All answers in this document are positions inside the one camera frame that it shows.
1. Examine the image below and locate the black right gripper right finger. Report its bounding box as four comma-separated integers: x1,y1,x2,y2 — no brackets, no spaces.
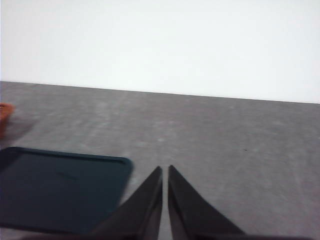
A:
167,164,320,240

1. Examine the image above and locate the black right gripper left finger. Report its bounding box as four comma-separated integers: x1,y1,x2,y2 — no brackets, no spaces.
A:
24,166,163,240

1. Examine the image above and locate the dark rectangular tray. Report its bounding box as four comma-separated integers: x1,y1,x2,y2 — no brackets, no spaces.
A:
0,146,134,235

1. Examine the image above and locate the brown wicker basket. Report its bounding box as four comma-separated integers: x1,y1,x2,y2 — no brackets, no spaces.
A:
0,103,16,139

